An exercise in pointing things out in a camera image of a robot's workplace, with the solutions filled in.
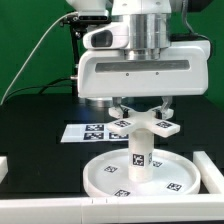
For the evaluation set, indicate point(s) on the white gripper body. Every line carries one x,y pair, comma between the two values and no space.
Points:
180,70

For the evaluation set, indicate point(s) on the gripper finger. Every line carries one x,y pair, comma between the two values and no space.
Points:
117,104
167,101

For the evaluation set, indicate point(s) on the white cross-shaped table base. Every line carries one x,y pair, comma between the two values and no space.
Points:
129,120

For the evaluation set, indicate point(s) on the white round table top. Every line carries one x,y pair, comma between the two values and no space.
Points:
107,175

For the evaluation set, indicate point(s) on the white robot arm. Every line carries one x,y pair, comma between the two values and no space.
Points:
131,53

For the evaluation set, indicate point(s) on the white marker sheet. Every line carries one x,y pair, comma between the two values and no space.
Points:
97,132

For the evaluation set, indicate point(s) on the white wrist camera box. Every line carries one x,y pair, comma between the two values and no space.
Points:
112,36

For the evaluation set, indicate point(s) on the black camera on stand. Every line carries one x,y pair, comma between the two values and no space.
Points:
78,22

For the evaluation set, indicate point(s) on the white right fence rail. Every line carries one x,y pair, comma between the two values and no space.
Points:
211,177

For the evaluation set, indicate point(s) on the white fence rail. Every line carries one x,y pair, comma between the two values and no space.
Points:
211,177
113,210
3,168

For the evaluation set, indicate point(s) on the white front fence rail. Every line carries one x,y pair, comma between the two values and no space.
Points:
113,210

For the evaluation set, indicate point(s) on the white left fence rail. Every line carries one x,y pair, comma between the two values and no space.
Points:
3,168

